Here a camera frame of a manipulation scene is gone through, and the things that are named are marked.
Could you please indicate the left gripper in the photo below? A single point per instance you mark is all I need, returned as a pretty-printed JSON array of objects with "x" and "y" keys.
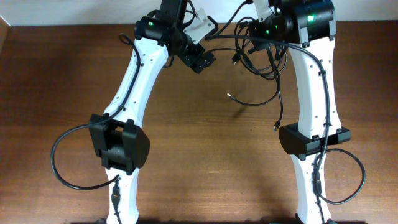
[{"x": 203, "y": 62}]

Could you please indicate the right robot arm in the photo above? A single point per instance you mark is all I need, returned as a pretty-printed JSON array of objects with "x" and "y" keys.
[{"x": 308, "y": 29}]

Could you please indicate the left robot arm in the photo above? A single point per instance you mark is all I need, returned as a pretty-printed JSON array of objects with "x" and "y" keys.
[{"x": 117, "y": 135}]

